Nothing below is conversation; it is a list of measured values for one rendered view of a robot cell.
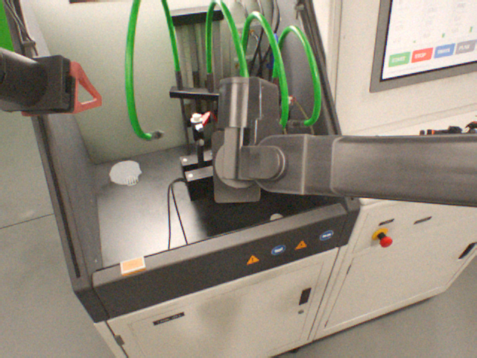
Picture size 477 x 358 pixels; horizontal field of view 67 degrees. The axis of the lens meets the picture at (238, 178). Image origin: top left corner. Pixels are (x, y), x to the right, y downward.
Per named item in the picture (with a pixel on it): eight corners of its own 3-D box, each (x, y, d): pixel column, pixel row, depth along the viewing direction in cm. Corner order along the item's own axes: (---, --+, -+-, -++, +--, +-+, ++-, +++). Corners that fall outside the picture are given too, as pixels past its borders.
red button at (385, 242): (377, 252, 103) (382, 242, 99) (369, 241, 105) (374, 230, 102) (393, 247, 104) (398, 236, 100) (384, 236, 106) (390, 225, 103)
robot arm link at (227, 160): (212, 187, 40) (264, 190, 40) (216, 125, 40) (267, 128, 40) (214, 186, 47) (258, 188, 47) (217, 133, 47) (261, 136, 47)
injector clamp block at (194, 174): (192, 217, 104) (187, 180, 94) (185, 193, 111) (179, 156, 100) (299, 189, 112) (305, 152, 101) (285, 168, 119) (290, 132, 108)
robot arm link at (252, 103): (279, 181, 34) (322, 183, 40) (286, 59, 34) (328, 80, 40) (193, 177, 41) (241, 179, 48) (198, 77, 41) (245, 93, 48)
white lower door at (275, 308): (152, 400, 135) (104, 325, 87) (151, 394, 136) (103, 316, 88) (307, 342, 150) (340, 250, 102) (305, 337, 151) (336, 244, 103)
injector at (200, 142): (201, 189, 100) (194, 129, 85) (197, 177, 103) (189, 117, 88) (211, 187, 100) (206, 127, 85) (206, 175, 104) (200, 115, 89)
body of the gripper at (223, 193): (256, 131, 53) (261, 124, 46) (258, 200, 53) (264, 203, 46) (212, 133, 53) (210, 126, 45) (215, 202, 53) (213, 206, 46)
